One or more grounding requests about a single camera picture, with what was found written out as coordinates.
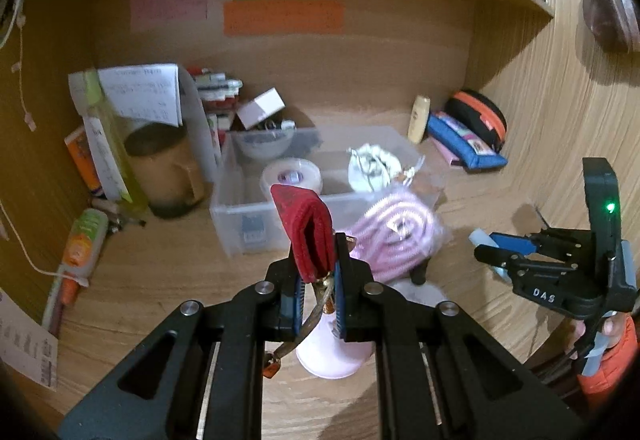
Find person's right hand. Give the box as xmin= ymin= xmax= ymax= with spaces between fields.
xmin=572 ymin=313 xmax=626 ymax=338

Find black plug adapter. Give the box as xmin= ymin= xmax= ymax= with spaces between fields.
xmin=410 ymin=257 xmax=430 ymax=286

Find clear bag with copper bits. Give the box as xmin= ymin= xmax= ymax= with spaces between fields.
xmin=395 ymin=155 xmax=446 ymax=211

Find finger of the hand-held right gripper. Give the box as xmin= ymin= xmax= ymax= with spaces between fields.
xmin=489 ymin=228 xmax=594 ymax=262
xmin=474 ymin=245 xmax=532 ymax=283

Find orange pen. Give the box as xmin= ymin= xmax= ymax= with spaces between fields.
xmin=42 ymin=270 xmax=81 ymax=336

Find white cord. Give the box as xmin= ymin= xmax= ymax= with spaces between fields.
xmin=0 ymin=0 xmax=76 ymax=278

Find brown round object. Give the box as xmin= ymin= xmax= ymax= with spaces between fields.
xmin=581 ymin=0 xmax=640 ymax=54

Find black and orange zip case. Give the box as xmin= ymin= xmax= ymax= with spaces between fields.
xmin=444 ymin=89 xmax=508 ymax=153

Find white tape roll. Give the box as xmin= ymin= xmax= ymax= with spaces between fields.
xmin=259 ymin=159 xmax=322 ymax=197

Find pink flat case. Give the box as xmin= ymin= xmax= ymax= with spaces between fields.
xmin=431 ymin=137 xmax=466 ymax=167

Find small white box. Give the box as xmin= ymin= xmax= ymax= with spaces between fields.
xmin=236 ymin=88 xmax=287 ymax=130

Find printed receipt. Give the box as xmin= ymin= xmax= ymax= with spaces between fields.
xmin=0 ymin=290 xmax=60 ymax=391

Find clear plastic storage bin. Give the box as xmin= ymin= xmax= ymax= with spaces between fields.
xmin=209 ymin=124 xmax=446 ymax=260

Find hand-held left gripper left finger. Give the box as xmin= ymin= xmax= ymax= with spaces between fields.
xmin=57 ymin=247 xmax=307 ymax=440

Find pink sticky note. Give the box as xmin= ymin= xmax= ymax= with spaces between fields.
xmin=130 ymin=0 xmax=208 ymax=26

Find stack of booklets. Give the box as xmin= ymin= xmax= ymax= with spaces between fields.
xmin=186 ymin=65 xmax=244 ymax=161

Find pale blue plastic strip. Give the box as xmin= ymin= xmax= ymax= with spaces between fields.
xmin=469 ymin=229 xmax=513 ymax=282

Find wooden desktop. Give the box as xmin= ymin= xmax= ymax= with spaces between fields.
xmin=10 ymin=115 xmax=576 ymax=440

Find blue pencil pouch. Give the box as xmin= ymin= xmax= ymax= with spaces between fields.
xmin=426 ymin=111 xmax=508 ymax=172

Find brown mug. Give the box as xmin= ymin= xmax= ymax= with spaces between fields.
xmin=123 ymin=123 xmax=208 ymax=220

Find cream bottle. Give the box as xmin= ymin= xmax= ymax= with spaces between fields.
xmin=407 ymin=95 xmax=432 ymax=144

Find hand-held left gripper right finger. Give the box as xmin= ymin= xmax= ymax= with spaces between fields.
xmin=332 ymin=233 xmax=586 ymax=440

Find small vials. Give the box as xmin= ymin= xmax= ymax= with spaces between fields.
xmin=90 ymin=197 xmax=147 ymax=233

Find red strap keychain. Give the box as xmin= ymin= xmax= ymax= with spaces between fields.
xmin=261 ymin=184 xmax=336 ymax=380

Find white printed paper sheet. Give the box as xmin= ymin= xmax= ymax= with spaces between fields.
xmin=97 ymin=64 xmax=221 ymax=183

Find orange box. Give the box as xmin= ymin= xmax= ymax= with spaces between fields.
xmin=64 ymin=125 xmax=106 ymax=196

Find white crumpled bundle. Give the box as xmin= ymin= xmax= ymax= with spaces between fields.
xmin=347 ymin=143 xmax=403 ymax=193

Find yellow-green bottle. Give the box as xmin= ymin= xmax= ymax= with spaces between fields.
xmin=82 ymin=69 xmax=150 ymax=216

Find metal binder clips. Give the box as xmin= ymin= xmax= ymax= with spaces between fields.
xmin=252 ymin=117 xmax=297 ymax=131

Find orange sticky note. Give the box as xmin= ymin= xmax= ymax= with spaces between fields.
xmin=222 ymin=0 xmax=346 ymax=37

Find orange and green tube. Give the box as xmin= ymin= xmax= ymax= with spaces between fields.
xmin=60 ymin=209 xmax=110 ymax=288

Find grey bowl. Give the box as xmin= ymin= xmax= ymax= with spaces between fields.
xmin=235 ymin=129 xmax=296 ymax=160

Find pink round device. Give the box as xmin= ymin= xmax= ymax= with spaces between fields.
xmin=295 ymin=265 xmax=376 ymax=380

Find pink cable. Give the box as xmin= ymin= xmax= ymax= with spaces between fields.
xmin=345 ymin=185 xmax=453 ymax=281

